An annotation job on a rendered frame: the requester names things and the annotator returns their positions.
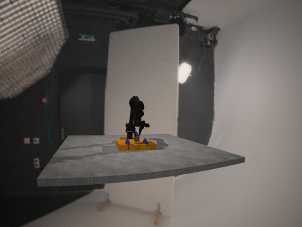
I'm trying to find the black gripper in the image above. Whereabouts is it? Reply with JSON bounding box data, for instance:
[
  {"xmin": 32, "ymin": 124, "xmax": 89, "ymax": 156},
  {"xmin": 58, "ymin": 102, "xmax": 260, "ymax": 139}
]
[{"xmin": 125, "ymin": 116, "xmax": 150, "ymax": 136}]

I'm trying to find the orange rectangular deck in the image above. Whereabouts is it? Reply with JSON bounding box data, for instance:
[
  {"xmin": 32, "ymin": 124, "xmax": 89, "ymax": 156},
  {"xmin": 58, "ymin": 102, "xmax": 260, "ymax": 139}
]
[{"xmin": 116, "ymin": 138, "xmax": 156, "ymax": 151}]

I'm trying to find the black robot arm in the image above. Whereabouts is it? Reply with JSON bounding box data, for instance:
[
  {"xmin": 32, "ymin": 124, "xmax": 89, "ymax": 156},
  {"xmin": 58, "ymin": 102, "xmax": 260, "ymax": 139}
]
[{"xmin": 125, "ymin": 96, "xmax": 145, "ymax": 139}]

